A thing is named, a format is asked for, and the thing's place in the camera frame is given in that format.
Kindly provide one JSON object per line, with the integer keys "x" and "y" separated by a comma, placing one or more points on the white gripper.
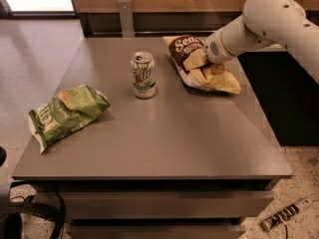
{"x": 213, "y": 50}

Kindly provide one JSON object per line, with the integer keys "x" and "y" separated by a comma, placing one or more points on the brown multigrain chip bag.
{"x": 200, "y": 78}

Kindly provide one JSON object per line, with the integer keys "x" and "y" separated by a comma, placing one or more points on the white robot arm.
{"x": 261, "y": 24}

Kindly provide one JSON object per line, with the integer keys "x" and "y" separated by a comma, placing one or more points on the green jalapeno chip bag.
{"x": 67, "y": 111}

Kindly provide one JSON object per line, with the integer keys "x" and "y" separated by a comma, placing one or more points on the white soda can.
{"x": 144, "y": 80}

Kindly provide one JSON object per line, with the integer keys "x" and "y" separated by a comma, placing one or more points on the grey drawer cabinet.
{"x": 183, "y": 164}

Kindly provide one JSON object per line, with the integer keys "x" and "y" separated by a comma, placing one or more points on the white power strip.
{"x": 286, "y": 214}

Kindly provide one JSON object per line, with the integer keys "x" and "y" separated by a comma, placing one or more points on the black chair base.
{"x": 10, "y": 212}

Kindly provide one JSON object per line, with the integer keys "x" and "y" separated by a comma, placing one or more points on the left metal bracket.
{"x": 126, "y": 18}

